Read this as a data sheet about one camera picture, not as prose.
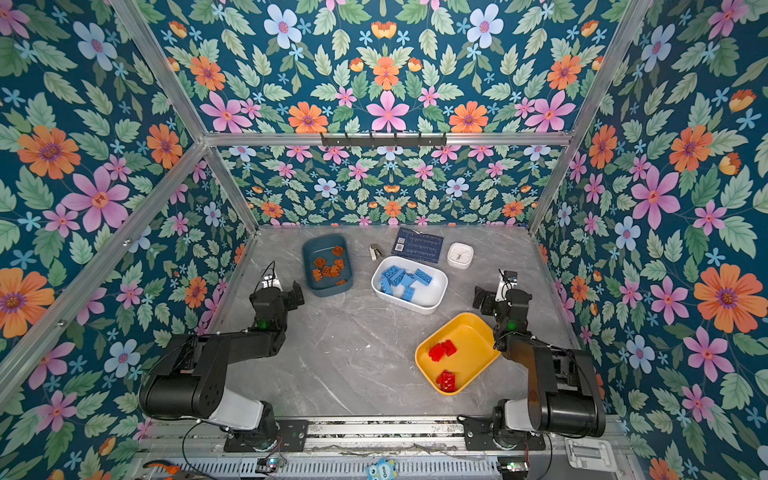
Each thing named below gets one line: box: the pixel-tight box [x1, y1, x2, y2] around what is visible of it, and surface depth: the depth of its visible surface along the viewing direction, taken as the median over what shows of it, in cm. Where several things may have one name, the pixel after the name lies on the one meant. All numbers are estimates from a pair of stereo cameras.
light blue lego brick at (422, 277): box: [414, 268, 433, 287], surface depth 103 cm
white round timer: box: [447, 242, 475, 270], surface depth 110 cm
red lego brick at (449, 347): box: [441, 339, 457, 357], surface depth 89 cm
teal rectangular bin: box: [302, 234, 354, 297], surface depth 107 cm
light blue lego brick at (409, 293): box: [402, 286, 416, 302], surface depth 100 cm
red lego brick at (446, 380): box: [436, 369, 455, 389], surface depth 82 cm
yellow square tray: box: [414, 312, 501, 396], surface depth 88 cm
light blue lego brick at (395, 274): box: [386, 265, 406, 287], surface depth 103 cm
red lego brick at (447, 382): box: [436, 371, 457, 393], surface depth 81 cm
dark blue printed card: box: [391, 226, 444, 264], surface depth 114 cm
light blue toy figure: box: [366, 458, 398, 480], surface depth 69 cm
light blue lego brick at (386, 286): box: [381, 277, 394, 296], surface depth 100 cm
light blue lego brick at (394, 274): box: [381, 265, 407, 285], surface depth 103 cm
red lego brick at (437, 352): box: [428, 343, 445, 362], surface depth 87 cm
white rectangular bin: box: [371, 256, 449, 314], surface depth 103 cm
